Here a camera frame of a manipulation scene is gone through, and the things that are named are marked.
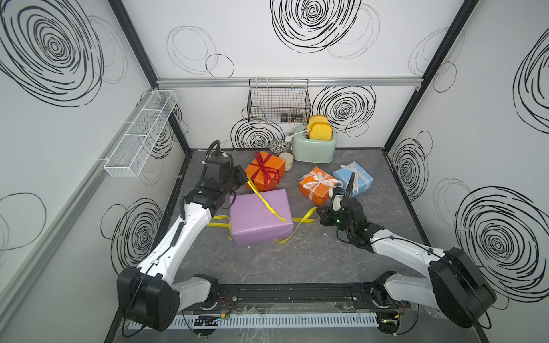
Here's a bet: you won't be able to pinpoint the spice jars in basket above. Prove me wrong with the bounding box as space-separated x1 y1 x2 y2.
280 113 303 124

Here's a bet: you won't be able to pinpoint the purple gift box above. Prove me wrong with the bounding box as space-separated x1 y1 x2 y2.
230 189 295 246

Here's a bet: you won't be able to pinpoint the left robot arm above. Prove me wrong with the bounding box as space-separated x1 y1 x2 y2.
117 151 248 332

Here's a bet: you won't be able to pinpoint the blue gift box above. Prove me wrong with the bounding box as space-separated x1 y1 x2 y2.
333 161 375 200

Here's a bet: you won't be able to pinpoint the small jar with beige lid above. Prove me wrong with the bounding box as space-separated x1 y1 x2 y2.
278 152 294 172

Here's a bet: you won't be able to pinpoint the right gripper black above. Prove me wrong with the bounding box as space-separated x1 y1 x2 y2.
315 206 353 235

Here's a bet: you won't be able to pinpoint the white mesh wall shelf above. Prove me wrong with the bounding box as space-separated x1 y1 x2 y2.
104 89 177 178

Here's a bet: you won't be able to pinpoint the yellow ribbon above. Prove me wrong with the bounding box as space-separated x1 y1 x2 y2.
208 189 317 246

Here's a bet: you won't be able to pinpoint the mint green toaster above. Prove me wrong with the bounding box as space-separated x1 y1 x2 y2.
291 125 337 164

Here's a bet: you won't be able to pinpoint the white ribbon on orange box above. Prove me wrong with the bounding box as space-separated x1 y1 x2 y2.
300 171 343 200

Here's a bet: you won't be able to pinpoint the rear yellow sponge toast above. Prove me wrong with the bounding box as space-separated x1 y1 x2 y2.
307 115 329 129

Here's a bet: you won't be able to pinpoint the grey slotted cable duct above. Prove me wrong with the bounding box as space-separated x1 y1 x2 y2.
169 313 379 330

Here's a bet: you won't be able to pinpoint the black wire basket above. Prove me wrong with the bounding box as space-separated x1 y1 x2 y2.
247 78 312 124

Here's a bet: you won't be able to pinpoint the patterned ceramic bowl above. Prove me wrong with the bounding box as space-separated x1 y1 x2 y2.
269 139 291 156

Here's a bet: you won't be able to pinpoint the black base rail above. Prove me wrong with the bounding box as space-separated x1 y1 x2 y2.
171 282 466 312

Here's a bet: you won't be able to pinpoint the orange box red ribbon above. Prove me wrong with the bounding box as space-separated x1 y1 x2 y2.
245 151 286 192

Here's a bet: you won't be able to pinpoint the front yellow sponge toast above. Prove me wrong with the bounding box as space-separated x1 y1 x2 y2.
309 123 333 141

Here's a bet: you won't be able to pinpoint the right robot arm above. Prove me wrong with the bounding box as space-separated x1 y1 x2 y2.
318 180 497 328

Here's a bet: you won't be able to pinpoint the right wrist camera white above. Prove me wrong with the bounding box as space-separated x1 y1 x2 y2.
330 194 345 212

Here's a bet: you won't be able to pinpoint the yellow sponge toast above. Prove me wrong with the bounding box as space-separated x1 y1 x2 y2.
309 123 333 141
307 115 329 129

